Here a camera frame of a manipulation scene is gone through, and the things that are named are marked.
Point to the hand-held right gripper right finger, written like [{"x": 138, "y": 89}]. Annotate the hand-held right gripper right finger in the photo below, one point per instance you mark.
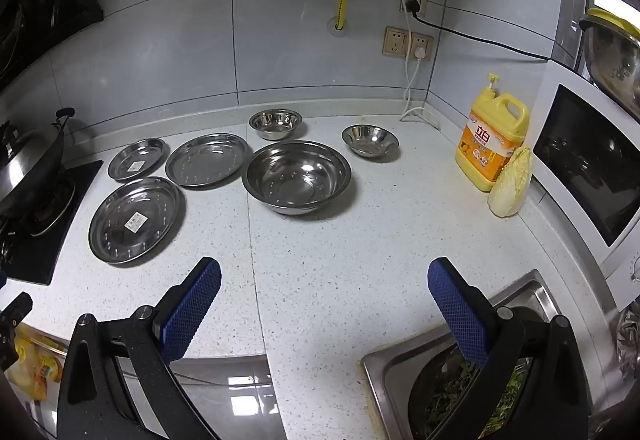
[{"x": 457, "y": 315}]

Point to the flared steel bowl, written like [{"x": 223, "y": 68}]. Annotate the flared steel bowl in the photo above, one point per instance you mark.
[{"x": 370, "y": 140}]

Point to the steel sink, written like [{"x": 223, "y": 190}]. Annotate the steel sink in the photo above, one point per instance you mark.
[{"x": 530, "y": 290}]

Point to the yellow detergent bottle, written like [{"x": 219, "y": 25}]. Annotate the yellow detergent bottle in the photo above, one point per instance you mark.
[{"x": 490, "y": 139}]

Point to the black basin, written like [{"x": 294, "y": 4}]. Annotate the black basin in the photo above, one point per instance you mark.
[{"x": 416, "y": 402}]

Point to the small deep steel bowl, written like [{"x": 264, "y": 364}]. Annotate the small deep steel bowl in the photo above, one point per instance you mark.
[{"x": 276, "y": 122}]

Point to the yellow plastic bag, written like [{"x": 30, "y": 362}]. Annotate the yellow plastic bag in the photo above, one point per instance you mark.
[{"x": 35, "y": 365}]

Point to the beige wall outlet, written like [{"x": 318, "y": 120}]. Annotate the beige wall outlet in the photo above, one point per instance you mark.
[
  {"x": 396, "y": 40},
  {"x": 425, "y": 39}
]

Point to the medium steel plate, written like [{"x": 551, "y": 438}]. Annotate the medium steel plate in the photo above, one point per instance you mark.
[{"x": 207, "y": 160}]

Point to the steel pot with yellow lid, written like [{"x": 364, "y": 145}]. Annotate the steel pot with yellow lid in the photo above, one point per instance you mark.
[{"x": 615, "y": 59}]

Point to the large steel plate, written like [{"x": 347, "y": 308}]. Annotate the large steel plate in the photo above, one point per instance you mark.
[{"x": 125, "y": 240}]

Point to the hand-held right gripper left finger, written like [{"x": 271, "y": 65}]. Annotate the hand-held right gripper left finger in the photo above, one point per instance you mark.
[{"x": 192, "y": 310}]

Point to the green leafy vegetables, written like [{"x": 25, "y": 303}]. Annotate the green leafy vegetables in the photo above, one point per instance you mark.
[{"x": 445, "y": 397}]

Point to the wok with steel lid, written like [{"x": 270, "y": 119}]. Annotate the wok with steel lid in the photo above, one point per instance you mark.
[{"x": 30, "y": 159}]

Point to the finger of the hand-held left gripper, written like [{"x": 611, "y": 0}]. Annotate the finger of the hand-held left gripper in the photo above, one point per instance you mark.
[{"x": 15, "y": 320}]

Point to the large steel bowl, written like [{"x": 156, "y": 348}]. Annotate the large steel bowl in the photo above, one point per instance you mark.
[{"x": 295, "y": 180}]

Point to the napa cabbage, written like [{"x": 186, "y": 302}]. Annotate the napa cabbage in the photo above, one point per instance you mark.
[{"x": 510, "y": 185}]

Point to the small steel plate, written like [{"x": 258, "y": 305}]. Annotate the small steel plate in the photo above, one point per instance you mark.
[{"x": 136, "y": 157}]

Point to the black gas stove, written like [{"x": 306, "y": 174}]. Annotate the black gas stove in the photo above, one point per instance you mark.
[{"x": 30, "y": 262}]

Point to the silver crumpled foil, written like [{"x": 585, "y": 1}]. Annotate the silver crumpled foil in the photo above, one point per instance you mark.
[{"x": 629, "y": 335}]

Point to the white microwave oven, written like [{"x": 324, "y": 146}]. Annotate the white microwave oven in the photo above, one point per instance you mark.
[{"x": 585, "y": 159}]

